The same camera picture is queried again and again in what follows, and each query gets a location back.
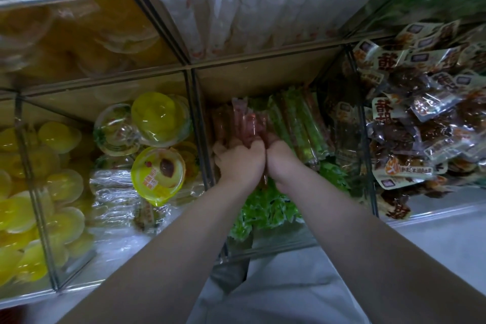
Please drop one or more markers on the person's left hand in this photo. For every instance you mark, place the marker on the person's left hand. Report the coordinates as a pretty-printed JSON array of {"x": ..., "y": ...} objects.
[{"x": 241, "y": 164}]

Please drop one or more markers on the person's right hand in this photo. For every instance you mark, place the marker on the person's right hand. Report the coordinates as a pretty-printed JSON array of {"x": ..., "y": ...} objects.
[{"x": 285, "y": 162}]

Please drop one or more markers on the pile of green jelly sticks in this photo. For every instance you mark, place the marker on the pile of green jelly sticks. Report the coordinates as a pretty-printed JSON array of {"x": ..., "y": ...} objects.
[{"x": 300, "y": 122}]

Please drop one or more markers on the pile of small green candies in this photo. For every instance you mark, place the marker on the pile of small green candies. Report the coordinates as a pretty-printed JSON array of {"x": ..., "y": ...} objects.
[{"x": 262, "y": 210}]

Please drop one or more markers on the pile of brown snack packets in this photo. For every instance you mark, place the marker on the pile of brown snack packets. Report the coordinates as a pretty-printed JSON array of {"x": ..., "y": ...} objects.
[{"x": 425, "y": 115}]

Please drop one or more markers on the pile of white jelly sticks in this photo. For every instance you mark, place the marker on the pile of white jelly sticks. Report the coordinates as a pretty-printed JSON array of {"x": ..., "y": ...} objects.
[{"x": 266, "y": 1}]

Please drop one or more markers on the pile of yellow jelly cups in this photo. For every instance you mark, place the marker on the pile of yellow jelly cups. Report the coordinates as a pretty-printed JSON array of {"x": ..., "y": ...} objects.
[{"x": 38, "y": 198}]

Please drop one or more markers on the person's left forearm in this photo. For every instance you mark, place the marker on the person's left forearm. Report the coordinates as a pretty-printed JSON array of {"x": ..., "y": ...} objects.
[{"x": 152, "y": 267}]

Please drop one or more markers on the person's right forearm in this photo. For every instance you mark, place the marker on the person's right forearm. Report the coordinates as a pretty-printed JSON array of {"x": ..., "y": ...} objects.
[{"x": 387, "y": 259}]

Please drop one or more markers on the light grey shorts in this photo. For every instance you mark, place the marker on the light grey shorts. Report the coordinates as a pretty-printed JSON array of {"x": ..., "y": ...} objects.
[{"x": 296, "y": 293}]

